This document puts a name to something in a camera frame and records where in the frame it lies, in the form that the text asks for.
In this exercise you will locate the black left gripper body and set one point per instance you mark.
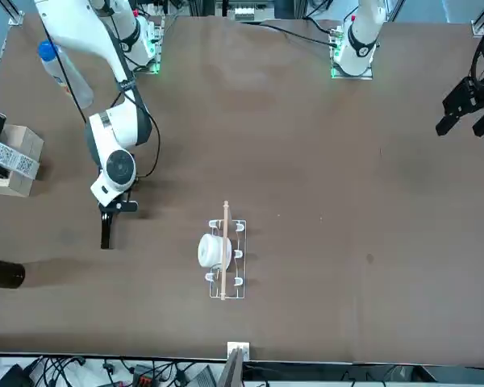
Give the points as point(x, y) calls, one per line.
point(478, 94)

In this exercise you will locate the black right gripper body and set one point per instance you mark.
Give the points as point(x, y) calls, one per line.
point(127, 206)

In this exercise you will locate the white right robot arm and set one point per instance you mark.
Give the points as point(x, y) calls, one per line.
point(117, 129)

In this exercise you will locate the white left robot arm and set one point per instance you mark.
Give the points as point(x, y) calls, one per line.
point(363, 36)

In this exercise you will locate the clear plastic bottle blue cap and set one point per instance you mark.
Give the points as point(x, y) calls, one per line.
point(82, 92)

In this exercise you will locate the white label roll strip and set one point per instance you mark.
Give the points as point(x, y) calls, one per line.
point(8, 155)

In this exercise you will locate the brown glass bottle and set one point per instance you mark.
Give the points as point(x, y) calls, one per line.
point(2, 274)

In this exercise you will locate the white cup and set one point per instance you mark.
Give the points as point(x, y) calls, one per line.
point(209, 250)

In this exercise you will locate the light wooden box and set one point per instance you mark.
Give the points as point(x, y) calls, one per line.
point(22, 137)

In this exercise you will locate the red black power module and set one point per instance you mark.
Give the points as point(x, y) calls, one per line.
point(143, 375)

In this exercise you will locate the aluminium frame post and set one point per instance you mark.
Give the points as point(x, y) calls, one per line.
point(238, 350)

